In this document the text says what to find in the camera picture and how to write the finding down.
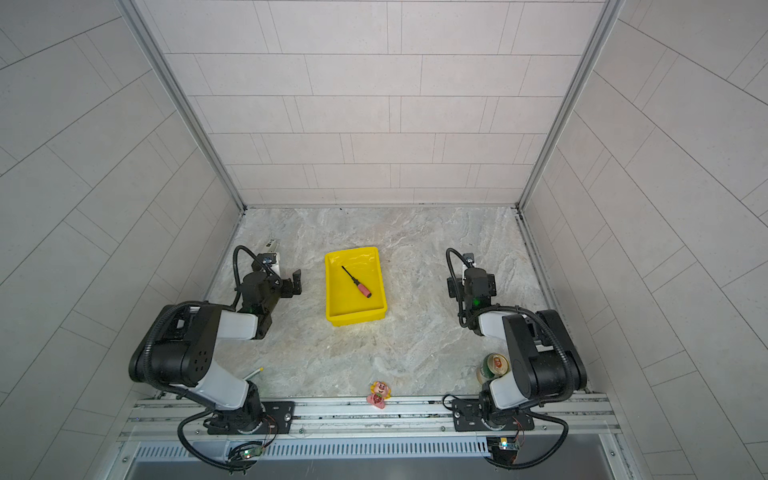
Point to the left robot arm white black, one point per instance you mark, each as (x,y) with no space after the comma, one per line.
(177,356)

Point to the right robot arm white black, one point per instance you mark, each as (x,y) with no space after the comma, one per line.
(544,364)

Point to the green drink can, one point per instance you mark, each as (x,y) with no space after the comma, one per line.
(493,366)

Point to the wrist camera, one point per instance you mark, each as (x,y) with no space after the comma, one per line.
(269,254)
(469,260)

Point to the green circuit board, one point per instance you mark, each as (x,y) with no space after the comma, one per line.
(244,455)
(503,450)

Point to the right green circuit board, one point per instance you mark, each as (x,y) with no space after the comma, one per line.
(503,450)

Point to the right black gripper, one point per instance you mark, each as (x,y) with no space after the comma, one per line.
(456,287)

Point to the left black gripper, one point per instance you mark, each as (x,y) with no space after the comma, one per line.
(285,284)

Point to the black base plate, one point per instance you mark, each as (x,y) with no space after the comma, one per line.
(270,418)
(480,415)

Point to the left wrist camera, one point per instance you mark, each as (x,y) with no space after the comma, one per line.
(269,254)

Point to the left green circuit board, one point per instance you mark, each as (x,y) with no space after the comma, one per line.
(244,455)

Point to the aluminium rail frame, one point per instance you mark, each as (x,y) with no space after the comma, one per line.
(347,438)

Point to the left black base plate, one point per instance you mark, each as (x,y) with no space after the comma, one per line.
(270,418)

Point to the yellow plastic bin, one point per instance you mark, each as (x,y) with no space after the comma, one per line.
(345,305)

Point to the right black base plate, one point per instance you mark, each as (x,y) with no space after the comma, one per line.
(480,415)

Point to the pink toy figure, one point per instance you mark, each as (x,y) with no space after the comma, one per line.
(380,392)

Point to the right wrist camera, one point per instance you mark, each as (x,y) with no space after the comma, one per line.
(469,260)

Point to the red handled screwdriver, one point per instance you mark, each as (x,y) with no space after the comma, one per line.
(360,286)

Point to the small yellow tipped pen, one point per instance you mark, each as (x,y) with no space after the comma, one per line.
(254,373)

